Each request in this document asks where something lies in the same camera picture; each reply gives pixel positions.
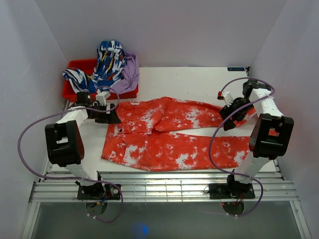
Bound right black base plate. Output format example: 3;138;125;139
208;183;255;199

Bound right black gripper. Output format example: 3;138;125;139
218;99;254;131

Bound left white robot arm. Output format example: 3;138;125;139
45;91;121;199

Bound red plastic bin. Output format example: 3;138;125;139
62;59;139;102

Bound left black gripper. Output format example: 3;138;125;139
88;103;120;124

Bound blue white patterned trousers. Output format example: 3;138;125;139
62;40;127;93

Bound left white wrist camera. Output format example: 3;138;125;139
96;91;110;106

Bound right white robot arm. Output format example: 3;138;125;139
209;78;294;199

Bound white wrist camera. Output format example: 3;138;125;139
217;91;234;107
96;91;110;106

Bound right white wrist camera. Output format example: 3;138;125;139
217;91;234;107

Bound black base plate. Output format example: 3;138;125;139
208;183;255;199
76;183;120;201

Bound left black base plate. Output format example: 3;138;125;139
76;183;120;201

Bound aluminium rail frame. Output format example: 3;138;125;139
20;121;312;239

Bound red white tie-dye trousers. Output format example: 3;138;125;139
101;97;249;171

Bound purple folded garment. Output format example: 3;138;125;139
111;52;139;95

